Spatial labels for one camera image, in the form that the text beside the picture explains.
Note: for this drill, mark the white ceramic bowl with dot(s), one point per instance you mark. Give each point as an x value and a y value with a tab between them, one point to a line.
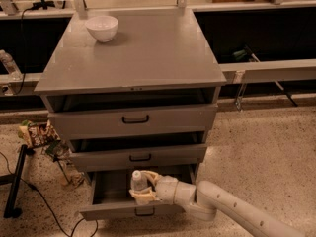
102	28

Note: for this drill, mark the black stand leg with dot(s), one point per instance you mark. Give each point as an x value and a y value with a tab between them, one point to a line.
14	180

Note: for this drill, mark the clear plastic water bottle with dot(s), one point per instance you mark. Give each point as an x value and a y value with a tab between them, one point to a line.
138	181

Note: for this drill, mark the grey metal railing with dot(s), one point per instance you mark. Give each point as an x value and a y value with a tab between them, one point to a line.
283	70

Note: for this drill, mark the grey drawer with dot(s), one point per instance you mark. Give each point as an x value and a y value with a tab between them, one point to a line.
138	157
111	197
130	122

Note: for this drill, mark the snack bag on floor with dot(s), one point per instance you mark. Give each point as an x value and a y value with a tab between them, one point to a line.
37	134

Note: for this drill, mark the grey bottom drawer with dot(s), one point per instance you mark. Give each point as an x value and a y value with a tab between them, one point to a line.
111	197

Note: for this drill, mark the green-handled tool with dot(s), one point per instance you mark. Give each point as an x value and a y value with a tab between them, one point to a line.
246	52

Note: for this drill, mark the grey middle drawer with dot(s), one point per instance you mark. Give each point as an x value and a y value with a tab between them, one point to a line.
138	157

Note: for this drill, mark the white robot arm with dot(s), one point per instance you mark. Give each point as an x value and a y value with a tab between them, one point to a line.
203	201

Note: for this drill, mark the grey drawer cabinet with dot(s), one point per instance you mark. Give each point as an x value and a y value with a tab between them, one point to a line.
154	60

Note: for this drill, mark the grey top drawer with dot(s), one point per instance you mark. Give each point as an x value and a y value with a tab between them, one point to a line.
130	122

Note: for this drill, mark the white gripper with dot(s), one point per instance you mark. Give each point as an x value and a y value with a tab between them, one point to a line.
165	189

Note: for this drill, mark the clear bottle at left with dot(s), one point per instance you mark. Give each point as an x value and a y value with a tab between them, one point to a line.
10	65

